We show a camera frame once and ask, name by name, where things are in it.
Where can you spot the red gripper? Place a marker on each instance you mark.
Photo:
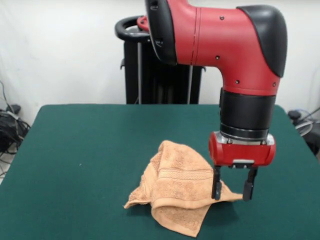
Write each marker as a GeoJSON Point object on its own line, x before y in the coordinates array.
{"type": "Point", "coordinates": [240, 155]}

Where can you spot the dark green tablecloth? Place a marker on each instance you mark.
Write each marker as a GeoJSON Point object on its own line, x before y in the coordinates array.
{"type": "Point", "coordinates": [87, 150]}

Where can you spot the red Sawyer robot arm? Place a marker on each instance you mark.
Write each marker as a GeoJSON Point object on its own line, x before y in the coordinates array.
{"type": "Point", "coordinates": [225, 45]}

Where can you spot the orange terry towel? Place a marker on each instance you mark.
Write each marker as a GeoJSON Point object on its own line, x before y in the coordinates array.
{"type": "Point", "coordinates": [180, 190]}

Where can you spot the black floor object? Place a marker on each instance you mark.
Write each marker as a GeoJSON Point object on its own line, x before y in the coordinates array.
{"type": "Point", "coordinates": [313, 145]}

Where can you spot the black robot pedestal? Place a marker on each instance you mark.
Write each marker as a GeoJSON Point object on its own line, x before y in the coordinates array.
{"type": "Point", "coordinates": [155, 85]}

